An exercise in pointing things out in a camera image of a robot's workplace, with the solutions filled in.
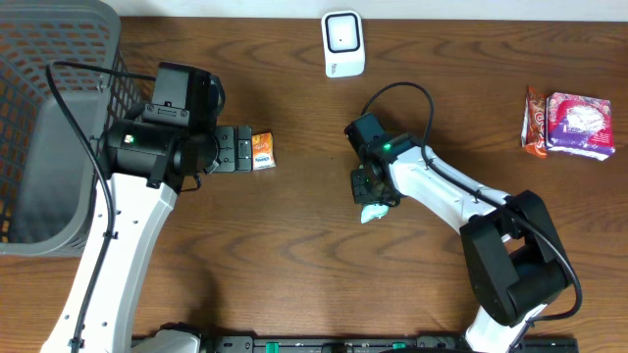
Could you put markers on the white barcode scanner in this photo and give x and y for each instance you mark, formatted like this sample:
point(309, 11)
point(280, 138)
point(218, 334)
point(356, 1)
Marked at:
point(343, 44)

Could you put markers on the grey plastic mesh basket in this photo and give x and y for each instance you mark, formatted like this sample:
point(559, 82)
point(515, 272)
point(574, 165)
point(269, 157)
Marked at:
point(46, 178)

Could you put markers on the red purple snack bag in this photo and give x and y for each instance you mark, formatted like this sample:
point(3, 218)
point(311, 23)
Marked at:
point(579, 125)

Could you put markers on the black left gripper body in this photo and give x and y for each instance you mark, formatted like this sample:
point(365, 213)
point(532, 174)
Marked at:
point(228, 148)

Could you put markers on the brown orange candy bar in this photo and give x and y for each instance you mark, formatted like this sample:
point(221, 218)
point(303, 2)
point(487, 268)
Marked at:
point(533, 133)

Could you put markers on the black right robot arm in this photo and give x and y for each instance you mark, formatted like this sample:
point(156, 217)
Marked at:
point(515, 261)

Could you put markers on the teal snack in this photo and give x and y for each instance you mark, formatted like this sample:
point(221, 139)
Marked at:
point(373, 212)

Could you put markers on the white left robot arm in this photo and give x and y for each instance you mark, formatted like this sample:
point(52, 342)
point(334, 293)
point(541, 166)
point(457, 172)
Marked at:
point(141, 162)

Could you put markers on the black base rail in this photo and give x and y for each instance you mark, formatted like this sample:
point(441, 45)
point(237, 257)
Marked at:
point(424, 343)

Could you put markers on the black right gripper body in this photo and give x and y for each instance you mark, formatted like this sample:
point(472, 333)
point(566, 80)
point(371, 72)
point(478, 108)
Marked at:
point(366, 192)

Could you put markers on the orange small snack packet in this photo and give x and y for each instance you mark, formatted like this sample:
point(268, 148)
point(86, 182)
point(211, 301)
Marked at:
point(263, 151)

